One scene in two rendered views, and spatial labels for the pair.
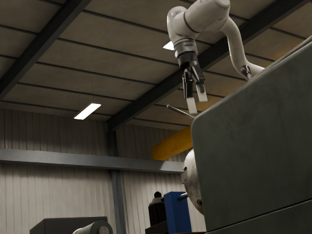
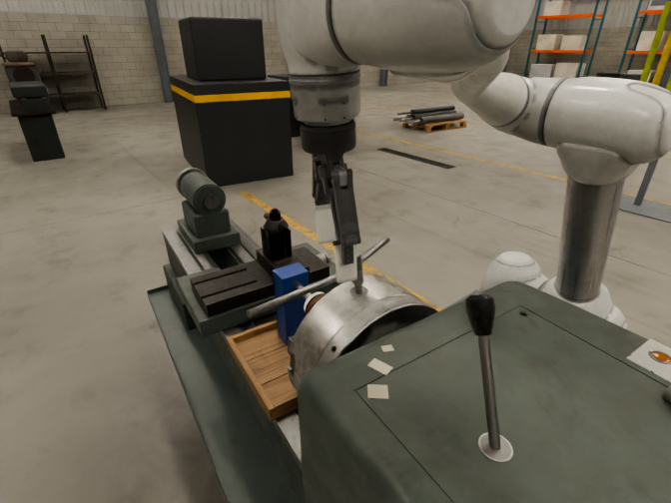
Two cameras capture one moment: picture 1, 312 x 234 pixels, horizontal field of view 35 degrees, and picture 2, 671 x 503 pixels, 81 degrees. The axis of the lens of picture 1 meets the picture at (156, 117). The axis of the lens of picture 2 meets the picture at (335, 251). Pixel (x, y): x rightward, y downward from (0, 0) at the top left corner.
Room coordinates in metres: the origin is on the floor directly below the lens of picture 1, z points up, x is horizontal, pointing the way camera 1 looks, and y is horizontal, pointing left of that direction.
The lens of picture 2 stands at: (1.21, -0.17, 1.65)
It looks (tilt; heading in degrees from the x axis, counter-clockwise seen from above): 28 degrees down; 1
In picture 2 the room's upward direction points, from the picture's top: straight up
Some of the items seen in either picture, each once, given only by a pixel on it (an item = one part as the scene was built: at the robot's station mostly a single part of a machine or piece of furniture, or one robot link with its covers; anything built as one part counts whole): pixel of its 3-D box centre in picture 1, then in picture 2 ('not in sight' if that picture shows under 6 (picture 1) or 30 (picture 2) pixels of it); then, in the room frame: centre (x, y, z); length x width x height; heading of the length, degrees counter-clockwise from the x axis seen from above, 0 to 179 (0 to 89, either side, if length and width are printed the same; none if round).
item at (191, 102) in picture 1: (191, 106); (325, 224); (1.82, -0.15, 1.38); 0.03 x 0.01 x 0.07; 106
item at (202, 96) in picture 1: (201, 93); (345, 259); (1.70, -0.18, 1.38); 0.03 x 0.01 x 0.07; 106
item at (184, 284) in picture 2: not in sight; (263, 281); (2.40, 0.11, 0.89); 0.53 x 0.30 x 0.06; 124
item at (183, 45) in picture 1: (185, 50); (326, 97); (1.75, -0.15, 1.59); 0.09 x 0.09 x 0.06
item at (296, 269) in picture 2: (178, 219); (293, 304); (2.12, -0.04, 1.00); 0.08 x 0.06 x 0.23; 124
